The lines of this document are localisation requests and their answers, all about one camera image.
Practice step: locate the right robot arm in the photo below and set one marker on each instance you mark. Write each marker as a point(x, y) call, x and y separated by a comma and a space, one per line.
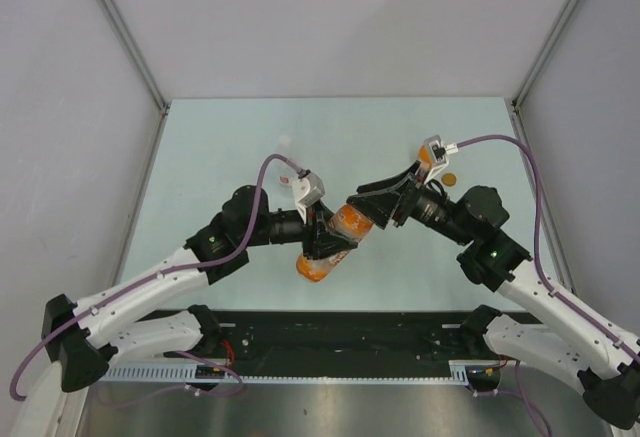
point(579, 347)

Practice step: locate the amber juice bottle cap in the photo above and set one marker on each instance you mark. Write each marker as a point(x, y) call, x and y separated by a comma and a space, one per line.
point(449, 179)

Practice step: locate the grey slotted cable duct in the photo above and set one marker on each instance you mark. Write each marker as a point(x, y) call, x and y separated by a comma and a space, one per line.
point(193, 373)

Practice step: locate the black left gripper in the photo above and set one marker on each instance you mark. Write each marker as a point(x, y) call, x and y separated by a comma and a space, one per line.
point(318, 241)

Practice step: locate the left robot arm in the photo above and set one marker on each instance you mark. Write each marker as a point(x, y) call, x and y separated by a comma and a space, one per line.
point(89, 336)

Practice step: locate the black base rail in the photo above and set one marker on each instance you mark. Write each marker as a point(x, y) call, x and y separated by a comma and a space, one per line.
point(345, 343)

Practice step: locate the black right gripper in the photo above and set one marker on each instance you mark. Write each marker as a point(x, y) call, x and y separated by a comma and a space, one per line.
point(398, 206)

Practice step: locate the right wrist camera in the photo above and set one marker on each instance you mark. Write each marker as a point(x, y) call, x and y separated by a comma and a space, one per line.
point(440, 153)

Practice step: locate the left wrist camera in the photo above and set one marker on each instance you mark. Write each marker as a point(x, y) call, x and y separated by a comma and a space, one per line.
point(307, 189)

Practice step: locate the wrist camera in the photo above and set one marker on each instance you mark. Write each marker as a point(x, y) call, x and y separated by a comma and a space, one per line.
point(440, 153)
point(307, 189)

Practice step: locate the tall orange tea bottle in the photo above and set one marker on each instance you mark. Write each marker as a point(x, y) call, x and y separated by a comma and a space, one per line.
point(346, 220)

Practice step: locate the small orange juice bottle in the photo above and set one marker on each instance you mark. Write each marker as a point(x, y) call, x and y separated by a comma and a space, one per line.
point(425, 163)

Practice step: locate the clear water bottle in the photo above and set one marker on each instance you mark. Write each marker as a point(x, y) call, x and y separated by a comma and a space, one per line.
point(288, 147)

